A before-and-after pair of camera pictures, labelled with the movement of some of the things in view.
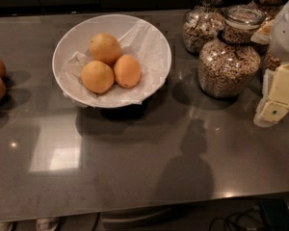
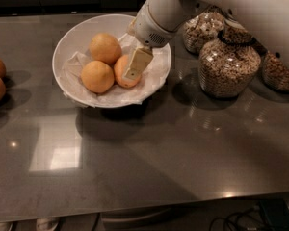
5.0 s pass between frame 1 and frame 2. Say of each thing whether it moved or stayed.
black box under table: stayed
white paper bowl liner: stayed
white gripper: moved
